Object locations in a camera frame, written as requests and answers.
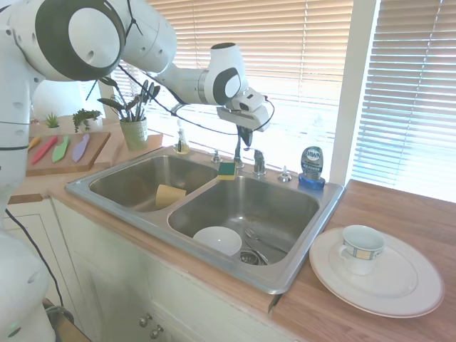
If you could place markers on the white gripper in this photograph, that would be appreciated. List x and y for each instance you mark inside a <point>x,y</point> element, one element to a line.
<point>254,115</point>

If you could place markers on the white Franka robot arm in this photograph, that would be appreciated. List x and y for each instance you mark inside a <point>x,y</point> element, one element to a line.
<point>185,83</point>

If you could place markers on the chrome sink hole cap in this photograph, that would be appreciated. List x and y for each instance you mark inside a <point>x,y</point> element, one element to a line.
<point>216,157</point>

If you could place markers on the yellow green sponge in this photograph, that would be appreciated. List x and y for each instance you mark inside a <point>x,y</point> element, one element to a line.
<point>227,171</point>

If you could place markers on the chrome sink sprayer head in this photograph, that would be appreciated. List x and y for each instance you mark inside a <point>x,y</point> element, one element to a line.
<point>284,175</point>

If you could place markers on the glass soap dispenser bottle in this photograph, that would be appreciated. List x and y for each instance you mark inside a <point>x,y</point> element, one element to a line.
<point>182,142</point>

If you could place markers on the stainless steel double sink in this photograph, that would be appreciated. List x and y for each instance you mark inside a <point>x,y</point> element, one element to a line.
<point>256,208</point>

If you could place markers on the blue Dawn dish soap bottle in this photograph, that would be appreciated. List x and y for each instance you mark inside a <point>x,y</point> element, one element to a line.
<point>312,167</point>

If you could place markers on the wide window blind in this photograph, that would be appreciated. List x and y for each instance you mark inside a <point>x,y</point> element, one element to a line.
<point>285,64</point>

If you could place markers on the yellow plastic cup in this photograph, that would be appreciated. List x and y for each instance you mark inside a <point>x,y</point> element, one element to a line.
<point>170,195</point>

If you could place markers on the white bowl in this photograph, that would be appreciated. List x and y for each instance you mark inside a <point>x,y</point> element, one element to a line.
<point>217,240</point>

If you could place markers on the green pot with utensils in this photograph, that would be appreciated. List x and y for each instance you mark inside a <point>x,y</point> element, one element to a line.
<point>134,135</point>

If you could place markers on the metal sink drain strainer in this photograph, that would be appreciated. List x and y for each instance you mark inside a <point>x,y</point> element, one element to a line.
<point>253,258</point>

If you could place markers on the wooden cutting board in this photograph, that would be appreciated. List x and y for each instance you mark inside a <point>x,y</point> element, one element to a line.
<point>90,149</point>

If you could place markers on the small leafy plant white pot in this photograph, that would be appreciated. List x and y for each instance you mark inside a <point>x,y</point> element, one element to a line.
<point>83,119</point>

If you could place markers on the purple knife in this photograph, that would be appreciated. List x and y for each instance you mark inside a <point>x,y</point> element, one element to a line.
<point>81,147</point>

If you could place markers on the tall window blind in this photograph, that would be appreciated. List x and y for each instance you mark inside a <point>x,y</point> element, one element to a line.
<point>409,99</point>

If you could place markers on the white mug with patterned rim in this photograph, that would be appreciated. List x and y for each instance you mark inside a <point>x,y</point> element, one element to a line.
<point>360,260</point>

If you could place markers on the green knife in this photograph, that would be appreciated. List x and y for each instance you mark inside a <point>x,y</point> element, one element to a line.
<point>61,149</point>

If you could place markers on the small spiky plant white pot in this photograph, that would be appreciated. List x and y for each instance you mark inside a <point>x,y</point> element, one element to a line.
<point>53,123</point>

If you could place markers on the white kitchen cabinet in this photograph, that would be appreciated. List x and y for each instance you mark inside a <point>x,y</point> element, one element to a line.
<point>117,285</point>

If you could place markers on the red knife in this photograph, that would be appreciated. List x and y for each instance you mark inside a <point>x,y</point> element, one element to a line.
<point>44,149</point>

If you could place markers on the metal cabinet knob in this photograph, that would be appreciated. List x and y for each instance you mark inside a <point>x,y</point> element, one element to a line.
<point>144,320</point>
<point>156,332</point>

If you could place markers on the yellow knife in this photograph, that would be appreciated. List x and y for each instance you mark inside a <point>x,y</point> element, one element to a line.
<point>34,142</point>

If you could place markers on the large white plate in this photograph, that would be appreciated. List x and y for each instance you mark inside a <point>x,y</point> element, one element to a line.
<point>409,285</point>

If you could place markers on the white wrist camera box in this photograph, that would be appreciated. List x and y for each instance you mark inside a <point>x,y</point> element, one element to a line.
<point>247,99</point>

